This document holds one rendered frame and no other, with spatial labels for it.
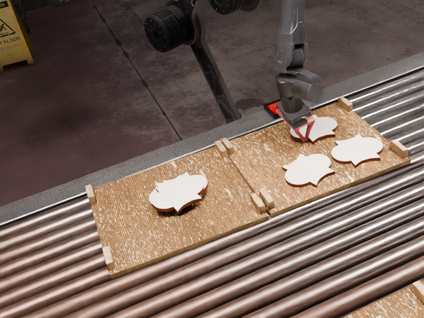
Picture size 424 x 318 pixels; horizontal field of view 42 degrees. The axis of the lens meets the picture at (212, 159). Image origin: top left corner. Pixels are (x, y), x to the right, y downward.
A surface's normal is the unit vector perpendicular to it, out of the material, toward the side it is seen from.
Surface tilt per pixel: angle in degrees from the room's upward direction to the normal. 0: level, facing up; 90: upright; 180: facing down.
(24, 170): 0
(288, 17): 67
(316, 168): 0
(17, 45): 78
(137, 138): 0
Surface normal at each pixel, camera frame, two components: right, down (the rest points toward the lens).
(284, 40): -0.72, 0.21
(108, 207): -0.16, -0.79
